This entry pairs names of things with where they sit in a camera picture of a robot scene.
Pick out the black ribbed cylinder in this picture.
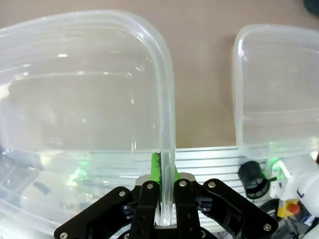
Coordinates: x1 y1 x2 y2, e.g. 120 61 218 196
238 161 270 200

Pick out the dark grey woven plastic basket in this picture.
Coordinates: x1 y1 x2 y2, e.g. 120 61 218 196
303 0 319 14

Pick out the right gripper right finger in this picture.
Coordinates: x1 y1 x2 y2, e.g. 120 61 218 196
171 163 279 239

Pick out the large clear plastic bin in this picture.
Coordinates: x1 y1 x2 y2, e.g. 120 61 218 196
0 9 177 225

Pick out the small clear plastic bin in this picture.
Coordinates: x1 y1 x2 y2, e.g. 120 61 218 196
232 23 319 160

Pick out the black cable bundle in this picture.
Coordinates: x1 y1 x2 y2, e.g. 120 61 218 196
259 199 282 220

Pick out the yellow red emergency stop button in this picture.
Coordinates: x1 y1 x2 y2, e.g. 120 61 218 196
276 199 304 218

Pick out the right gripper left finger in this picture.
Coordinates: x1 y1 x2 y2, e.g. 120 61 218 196
53 151 162 239

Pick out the aluminium table edge rail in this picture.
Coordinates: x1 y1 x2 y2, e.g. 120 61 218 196
174 146 274 234

